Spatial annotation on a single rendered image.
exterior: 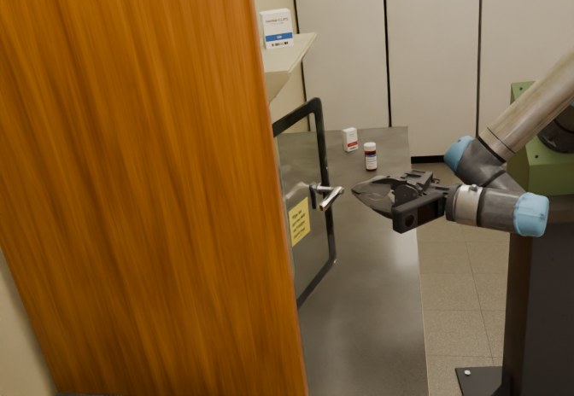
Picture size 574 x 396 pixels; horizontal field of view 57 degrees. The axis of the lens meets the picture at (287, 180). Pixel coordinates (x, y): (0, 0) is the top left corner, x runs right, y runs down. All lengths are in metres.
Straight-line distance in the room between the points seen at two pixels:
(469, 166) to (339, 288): 0.40
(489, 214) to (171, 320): 0.58
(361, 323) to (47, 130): 0.71
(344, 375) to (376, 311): 0.20
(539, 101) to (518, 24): 2.90
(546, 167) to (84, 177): 1.22
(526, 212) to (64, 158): 0.76
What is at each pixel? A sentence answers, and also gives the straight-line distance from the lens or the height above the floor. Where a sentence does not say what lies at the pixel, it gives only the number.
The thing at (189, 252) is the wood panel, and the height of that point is 1.26.
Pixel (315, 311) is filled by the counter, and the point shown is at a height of 0.94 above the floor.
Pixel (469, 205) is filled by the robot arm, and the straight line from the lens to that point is 1.02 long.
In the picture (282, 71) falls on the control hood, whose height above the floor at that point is 1.51.
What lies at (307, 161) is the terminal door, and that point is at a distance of 1.06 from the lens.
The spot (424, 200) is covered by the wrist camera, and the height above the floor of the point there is 1.21.
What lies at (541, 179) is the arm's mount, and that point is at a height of 0.99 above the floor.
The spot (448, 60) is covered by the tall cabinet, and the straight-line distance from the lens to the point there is 3.98.
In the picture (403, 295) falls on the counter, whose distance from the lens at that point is 1.23.
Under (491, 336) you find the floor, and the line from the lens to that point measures 2.60.
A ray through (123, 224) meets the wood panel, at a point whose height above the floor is 1.31.
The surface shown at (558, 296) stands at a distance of 1.84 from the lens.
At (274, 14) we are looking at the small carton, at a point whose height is 1.57.
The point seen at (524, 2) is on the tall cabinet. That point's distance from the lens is 3.99.
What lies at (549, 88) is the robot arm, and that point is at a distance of 1.12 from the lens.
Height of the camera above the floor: 1.68
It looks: 24 degrees down
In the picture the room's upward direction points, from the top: 8 degrees counter-clockwise
